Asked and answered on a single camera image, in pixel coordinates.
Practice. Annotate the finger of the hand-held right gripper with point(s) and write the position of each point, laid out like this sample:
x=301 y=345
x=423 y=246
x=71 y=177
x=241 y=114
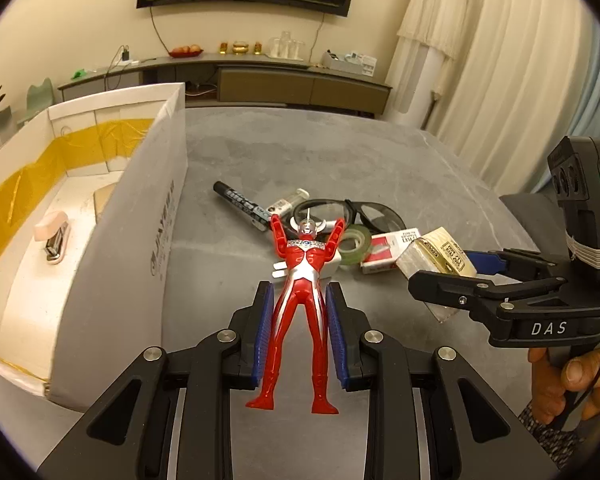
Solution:
x=445 y=287
x=485 y=261

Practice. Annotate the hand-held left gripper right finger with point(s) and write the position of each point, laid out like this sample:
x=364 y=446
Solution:
x=337 y=340

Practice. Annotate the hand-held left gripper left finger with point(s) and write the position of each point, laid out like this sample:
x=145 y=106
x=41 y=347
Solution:
x=264 y=330

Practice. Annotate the red silver hero toy figure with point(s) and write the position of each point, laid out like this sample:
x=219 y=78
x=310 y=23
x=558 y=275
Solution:
x=300 y=285

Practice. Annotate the white plug charger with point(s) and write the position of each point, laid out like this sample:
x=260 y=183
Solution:
x=332 y=267

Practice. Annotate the red white small carton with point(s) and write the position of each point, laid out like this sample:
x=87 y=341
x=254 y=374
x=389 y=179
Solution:
x=380 y=255

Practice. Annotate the green tape roll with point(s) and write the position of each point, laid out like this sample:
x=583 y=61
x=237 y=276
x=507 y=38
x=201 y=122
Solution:
x=352 y=259

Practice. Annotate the black safety glasses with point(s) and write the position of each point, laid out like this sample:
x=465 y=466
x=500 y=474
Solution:
x=380 y=217

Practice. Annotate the black marker pen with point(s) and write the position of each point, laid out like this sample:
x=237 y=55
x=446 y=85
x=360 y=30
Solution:
x=235 y=200

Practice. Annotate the white cardboard box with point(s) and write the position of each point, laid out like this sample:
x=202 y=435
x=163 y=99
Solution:
x=145 y=220

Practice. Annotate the dark grey seat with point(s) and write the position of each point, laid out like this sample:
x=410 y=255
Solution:
x=530 y=220

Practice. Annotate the speckled grey cloth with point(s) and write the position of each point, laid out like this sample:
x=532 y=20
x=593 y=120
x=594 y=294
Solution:
x=550 y=440

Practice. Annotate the white small bottle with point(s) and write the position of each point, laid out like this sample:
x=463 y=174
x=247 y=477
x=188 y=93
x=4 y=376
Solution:
x=285 y=203

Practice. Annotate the cream curtain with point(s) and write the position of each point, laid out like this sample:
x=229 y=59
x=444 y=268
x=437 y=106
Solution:
x=520 y=60

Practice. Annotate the gold square tin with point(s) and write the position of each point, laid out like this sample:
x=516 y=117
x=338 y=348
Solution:
x=104 y=202

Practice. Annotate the lace-covered standing air conditioner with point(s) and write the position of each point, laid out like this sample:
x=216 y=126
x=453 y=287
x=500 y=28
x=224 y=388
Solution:
x=430 y=35

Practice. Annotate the pink stapler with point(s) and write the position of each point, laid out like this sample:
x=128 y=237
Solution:
x=52 y=230

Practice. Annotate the white organiser box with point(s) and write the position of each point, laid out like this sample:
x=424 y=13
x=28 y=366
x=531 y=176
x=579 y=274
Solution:
x=350 y=64

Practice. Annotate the long grey television cabinet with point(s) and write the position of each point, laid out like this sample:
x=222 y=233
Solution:
x=260 y=85

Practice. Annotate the gold bowl ornament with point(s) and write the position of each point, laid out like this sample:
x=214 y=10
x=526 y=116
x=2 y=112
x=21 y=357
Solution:
x=240 y=48

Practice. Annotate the cluster of clear glasses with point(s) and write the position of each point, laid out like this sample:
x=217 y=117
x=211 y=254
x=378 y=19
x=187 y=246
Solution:
x=286 y=47

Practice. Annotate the plate of fruit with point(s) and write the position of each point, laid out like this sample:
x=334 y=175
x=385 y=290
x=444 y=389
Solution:
x=186 y=51

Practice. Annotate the white power strip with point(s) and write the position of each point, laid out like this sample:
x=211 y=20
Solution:
x=126 y=57

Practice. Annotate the small green toy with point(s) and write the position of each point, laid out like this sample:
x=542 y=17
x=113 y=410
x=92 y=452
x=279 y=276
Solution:
x=79 y=73

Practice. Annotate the pale green plastic chair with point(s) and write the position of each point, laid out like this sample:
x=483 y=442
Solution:
x=39 y=100

